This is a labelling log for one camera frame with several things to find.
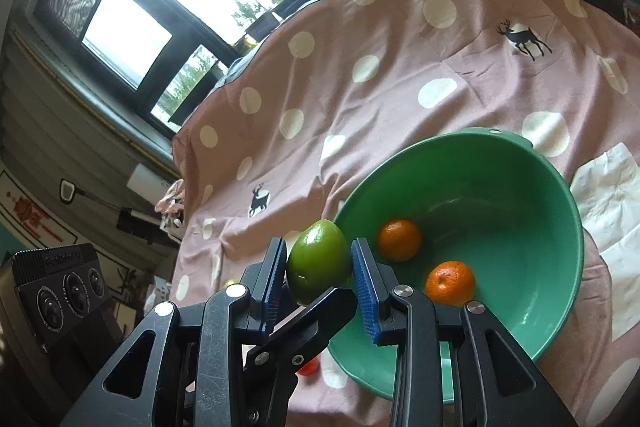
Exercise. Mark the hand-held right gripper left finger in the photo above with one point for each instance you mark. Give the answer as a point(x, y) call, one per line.
point(272, 287)

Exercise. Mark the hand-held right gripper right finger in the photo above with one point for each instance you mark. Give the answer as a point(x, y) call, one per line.
point(364, 297)

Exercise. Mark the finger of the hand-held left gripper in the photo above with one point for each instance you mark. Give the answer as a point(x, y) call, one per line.
point(320, 312)

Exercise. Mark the small red tomato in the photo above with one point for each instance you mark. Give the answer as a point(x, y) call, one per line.
point(309, 368)

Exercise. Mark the orange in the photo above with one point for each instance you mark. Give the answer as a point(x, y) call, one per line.
point(399, 239)
point(450, 283)

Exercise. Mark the green plastic bowl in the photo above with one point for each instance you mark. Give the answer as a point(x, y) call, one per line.
point(500, 207)

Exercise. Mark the small rounded black-white device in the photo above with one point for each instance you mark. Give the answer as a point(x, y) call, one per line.
point(67, 191)

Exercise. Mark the white patterned bag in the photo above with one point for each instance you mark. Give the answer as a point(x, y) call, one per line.
point(171, 224)

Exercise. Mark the pink cloth pile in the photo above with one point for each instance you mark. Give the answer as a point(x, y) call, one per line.
point(172, 198)

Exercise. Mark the pink polka dot blanket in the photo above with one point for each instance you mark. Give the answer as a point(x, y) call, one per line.
point(400, 57)

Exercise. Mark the white crumpled paper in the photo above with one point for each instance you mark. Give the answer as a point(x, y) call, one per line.
point(610, 217)

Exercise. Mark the red wall poster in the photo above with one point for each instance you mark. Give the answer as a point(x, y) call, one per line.
point(30, 214)

